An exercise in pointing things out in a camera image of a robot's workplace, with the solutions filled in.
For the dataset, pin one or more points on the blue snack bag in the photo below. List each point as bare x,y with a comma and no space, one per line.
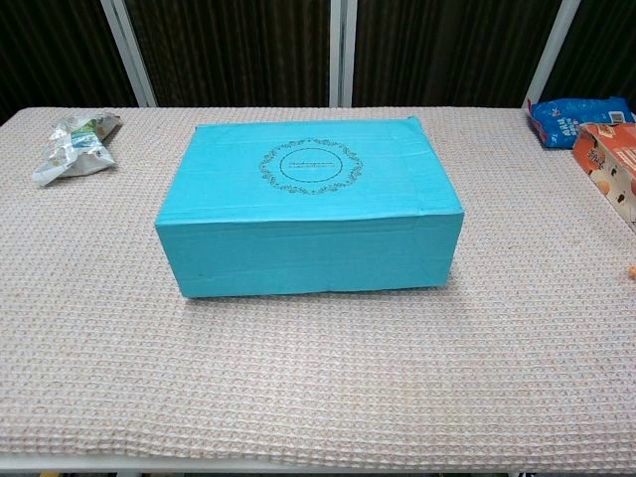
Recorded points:
571,116

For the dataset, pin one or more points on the beige waffle tablecloth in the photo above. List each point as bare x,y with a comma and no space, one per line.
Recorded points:
318,377

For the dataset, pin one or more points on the crumpled silver green snack bag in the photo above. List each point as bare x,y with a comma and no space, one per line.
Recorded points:
74,149

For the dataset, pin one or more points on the dark brown partition panel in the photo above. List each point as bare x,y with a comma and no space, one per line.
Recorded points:
228,49
447,49
601,45
54,49

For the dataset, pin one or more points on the orange biscuit box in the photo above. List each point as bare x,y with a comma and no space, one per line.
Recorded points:
611,164

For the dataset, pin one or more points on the grey partition frame post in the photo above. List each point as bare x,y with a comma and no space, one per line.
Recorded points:
552,54
343,49
129,54

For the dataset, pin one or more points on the teal cardboard shoe box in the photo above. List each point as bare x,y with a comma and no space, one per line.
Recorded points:
308,238

